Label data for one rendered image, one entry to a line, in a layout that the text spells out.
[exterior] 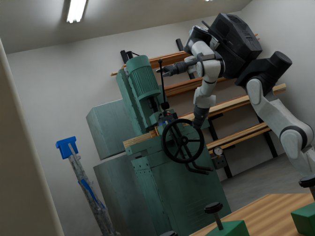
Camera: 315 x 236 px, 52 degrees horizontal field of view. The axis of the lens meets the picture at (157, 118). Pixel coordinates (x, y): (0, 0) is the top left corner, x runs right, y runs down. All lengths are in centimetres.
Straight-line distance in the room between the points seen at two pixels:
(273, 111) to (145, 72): 97
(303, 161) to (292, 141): 12
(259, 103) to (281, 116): 13
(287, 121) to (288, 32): 399
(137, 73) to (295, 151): 120
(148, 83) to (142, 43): 291
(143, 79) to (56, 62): 262
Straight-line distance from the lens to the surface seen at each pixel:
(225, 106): 482
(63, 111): 461
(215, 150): 227
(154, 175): 218
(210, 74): 163
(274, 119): 189
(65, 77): 475
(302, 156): 184
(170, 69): 239
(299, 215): 79
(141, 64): 238
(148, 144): 218
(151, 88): 234
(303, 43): 561
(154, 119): 235
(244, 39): 192
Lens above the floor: 82
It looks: 5 degrees up
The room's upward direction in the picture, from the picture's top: 20 degrees counter-clockwise
